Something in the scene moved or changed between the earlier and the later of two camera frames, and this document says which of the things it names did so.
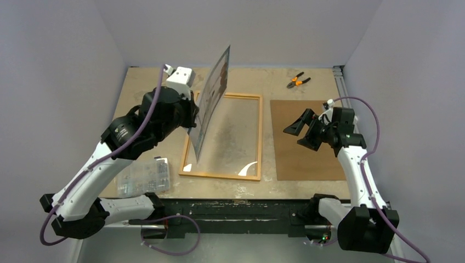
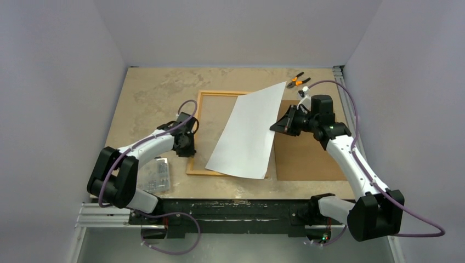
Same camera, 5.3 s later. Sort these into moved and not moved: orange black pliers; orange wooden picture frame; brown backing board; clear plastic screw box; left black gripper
Moved: left black gripper; orange wooden picture frame
Not moved: clear plastic screw box; orange black pliers; brown backing board
